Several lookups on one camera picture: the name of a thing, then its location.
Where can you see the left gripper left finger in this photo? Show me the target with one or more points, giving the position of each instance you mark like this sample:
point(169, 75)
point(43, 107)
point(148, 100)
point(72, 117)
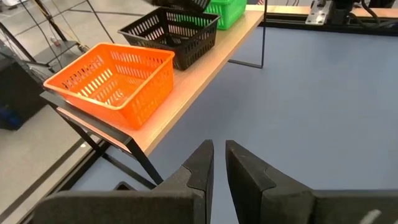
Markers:
point(186, 193)

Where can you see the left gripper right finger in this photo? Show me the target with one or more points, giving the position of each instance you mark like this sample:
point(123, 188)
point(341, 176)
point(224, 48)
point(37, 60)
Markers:
point(255, 193)

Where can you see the orange-red plastic basket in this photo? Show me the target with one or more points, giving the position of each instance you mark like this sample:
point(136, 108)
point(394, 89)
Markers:
point(146, 102)

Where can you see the black plastic basket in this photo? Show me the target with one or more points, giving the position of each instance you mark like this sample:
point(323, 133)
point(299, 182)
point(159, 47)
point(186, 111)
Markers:
point(199, 54)
point(168, 40)

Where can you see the green plastic basket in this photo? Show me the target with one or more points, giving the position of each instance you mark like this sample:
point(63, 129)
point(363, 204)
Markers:
point(230, 15)

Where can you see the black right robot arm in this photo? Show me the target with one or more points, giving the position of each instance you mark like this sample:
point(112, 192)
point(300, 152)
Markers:
point(340, 9)

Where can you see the black metal stand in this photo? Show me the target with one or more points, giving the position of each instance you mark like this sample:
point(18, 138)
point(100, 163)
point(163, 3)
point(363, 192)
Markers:
point(57, 51)

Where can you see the black equipment box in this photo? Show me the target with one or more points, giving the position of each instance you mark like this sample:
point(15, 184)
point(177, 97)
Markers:
point(18, 93)

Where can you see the wooden shelf with black frame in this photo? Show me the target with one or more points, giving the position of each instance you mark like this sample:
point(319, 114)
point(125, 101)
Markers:
point(192, 84)

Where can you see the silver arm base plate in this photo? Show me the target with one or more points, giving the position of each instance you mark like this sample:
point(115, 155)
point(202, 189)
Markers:
point(317, 14)

